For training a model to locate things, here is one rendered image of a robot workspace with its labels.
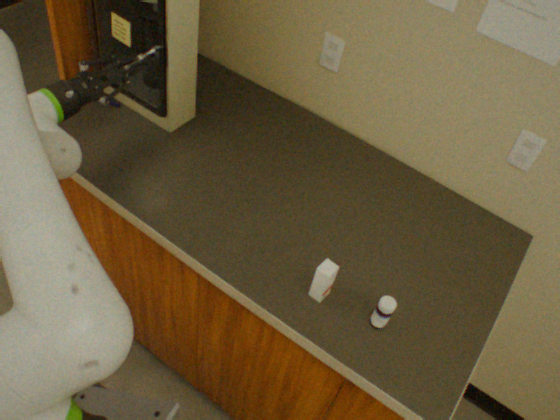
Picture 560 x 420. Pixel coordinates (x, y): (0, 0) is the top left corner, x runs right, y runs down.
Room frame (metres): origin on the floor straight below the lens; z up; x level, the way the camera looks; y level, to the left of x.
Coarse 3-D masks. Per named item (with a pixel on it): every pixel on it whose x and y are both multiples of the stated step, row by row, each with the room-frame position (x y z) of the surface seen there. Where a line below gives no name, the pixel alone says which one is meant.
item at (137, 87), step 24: (96, 0) 1.26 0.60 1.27; (120, 0) 1.22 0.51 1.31; (144, 0) 1.17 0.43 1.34; (96, 24) 1.27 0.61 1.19; (144, 24) 1.17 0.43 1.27; (120, 48) 1.22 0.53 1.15; (144, 48) 1.17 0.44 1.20; (120, 72) 1.23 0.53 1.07; (144, 72) 1.18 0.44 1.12; (144, 96) 1.18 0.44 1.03
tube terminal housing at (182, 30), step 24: (168, 0) 1.15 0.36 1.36; (192, 0) 1.22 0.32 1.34; (168, 24) 1.15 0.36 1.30; (192, 24) 1.22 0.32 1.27; (192, 48) 1.23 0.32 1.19; (168, 72) 1.15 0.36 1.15; (192, 72) 1.23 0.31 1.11; (120, 96) 1.25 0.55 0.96; (168, 96) 1.15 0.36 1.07; (192, 96) 1.23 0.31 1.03; (168, 120) 1.15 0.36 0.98
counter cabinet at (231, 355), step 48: (96, 240) 0.94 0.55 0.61; (144, 240) 0.83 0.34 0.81; (144, 288) 0.85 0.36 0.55; (192, 288) 0.75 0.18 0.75; (144, 336) 0.86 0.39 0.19; (192, 336) 0.75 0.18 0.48; (240, 336) 0.67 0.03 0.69; (192, 384) 0.75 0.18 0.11; (240, 384) 0.66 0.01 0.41; (288, 384) 0.59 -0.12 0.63; (336, 384) 0.54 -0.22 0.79
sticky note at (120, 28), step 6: (114, 18) 1.23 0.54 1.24; (120, 18) 1.22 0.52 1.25; (114, 24) 1.23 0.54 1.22; (120, 24) 1.22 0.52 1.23; (126, 24) 1.21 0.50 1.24; (114, 30) 1.23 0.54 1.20; (120, 30) 1.22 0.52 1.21; (126, 30) 1.21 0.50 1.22; (114, 36) 1.23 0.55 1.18; (120, 36) 1.22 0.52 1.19; (126, 36) 1.21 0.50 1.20; (126, 42) 1.21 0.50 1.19
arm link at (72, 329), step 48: (0, 48) 0.54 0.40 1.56; (0, 96) 0.48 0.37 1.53; (0, 144) 0.42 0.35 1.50; (0, 192) 0.37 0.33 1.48; (48, 192) 0.39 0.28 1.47; (0, 240) 0.32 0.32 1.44; (48, 240) 0.33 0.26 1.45; (48, 288) 0.28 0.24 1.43; (96, 288) 0.30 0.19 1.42; (0, 336) 0.23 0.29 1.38; (48, 336) 0.23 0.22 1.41; (96, 336) 0.25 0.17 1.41; (48, 384) 0.20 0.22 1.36
